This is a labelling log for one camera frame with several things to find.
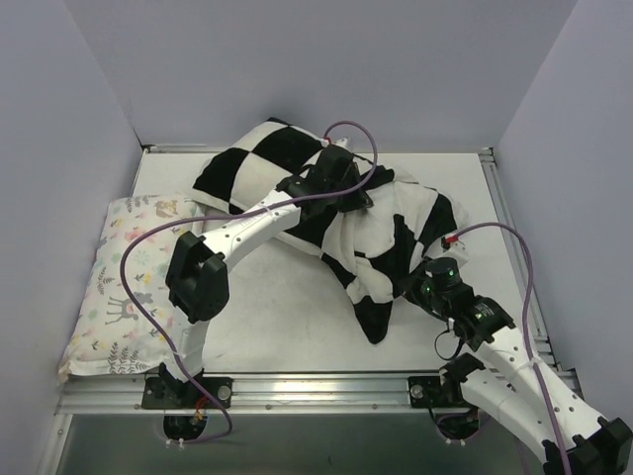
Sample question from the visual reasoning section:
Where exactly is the black white checkered pillowcase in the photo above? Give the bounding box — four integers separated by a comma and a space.
192, 118, 468, 344

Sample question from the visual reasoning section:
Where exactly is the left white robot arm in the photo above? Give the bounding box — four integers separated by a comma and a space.
164, 144, 371, 407

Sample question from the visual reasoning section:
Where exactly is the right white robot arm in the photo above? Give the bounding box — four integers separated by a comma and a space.
405, 257, 632, 474

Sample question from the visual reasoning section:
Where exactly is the floral patterned pillow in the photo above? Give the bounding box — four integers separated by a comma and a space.
57, 195, 209, 385

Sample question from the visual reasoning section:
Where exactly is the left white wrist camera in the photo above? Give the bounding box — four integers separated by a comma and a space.
325, 137, 353, 151

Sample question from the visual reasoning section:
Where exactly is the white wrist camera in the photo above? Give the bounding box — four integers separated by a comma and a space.
440, 236, 469, 267
325, 137, 353, 151

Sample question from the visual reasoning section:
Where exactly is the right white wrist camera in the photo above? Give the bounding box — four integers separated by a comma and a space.
440, 236, 469, 267

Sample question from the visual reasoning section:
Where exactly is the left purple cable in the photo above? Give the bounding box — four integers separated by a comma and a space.
120, 120, 380, 442

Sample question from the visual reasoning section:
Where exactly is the purple cable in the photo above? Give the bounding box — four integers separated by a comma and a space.
444, 222, 570, 475
120, 120, 380, 442

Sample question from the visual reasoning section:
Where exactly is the thin black cable loop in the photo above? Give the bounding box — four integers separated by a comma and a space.
432, 328, 471, 363

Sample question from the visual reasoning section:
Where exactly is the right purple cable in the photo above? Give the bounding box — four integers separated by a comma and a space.
444, 222, 570, 475

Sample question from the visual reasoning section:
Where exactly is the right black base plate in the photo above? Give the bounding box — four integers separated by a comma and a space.
407, 374, 472, 410

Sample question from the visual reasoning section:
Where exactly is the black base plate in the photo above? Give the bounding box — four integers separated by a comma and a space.
407, 374, 472, 410
140, 373, 233, 410

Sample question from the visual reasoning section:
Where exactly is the right aluminium rail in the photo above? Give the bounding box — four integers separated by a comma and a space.
479, 147, 558, 369

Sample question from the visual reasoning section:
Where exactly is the aluminium rail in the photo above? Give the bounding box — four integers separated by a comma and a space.
54, 370, 589, 416
479, 147, 558, 369

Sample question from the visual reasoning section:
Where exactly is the front aluminium rail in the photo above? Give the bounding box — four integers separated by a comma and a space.
54, 370, 589, 416

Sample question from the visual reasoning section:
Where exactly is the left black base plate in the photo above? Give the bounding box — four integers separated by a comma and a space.
140, 373, 233, 410

